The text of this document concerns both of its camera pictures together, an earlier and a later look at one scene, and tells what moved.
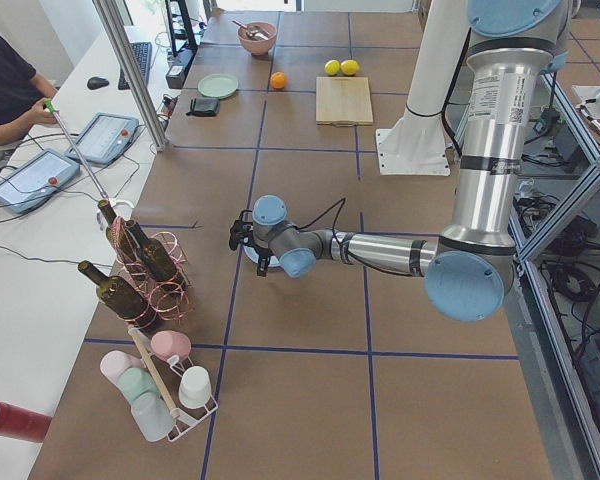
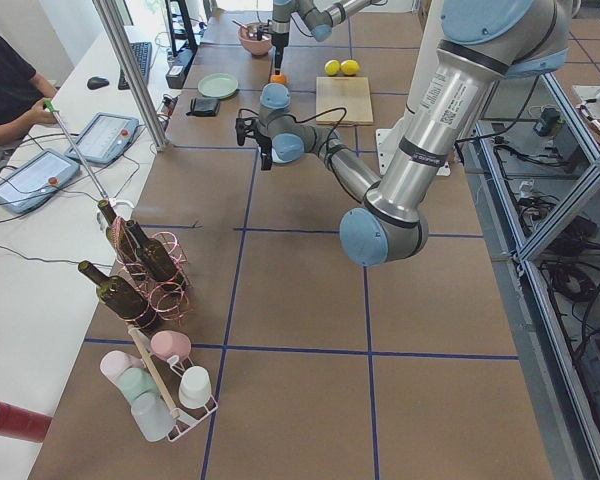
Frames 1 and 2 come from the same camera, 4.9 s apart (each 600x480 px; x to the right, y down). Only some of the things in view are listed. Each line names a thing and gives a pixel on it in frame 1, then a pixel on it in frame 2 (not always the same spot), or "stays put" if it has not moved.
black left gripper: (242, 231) → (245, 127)
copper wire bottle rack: (154, 274) stays put
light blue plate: (251, 253) → (285, 153)
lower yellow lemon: (349, 66) stays put
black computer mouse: (95, 83) stays put
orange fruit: (278, 80) stays put
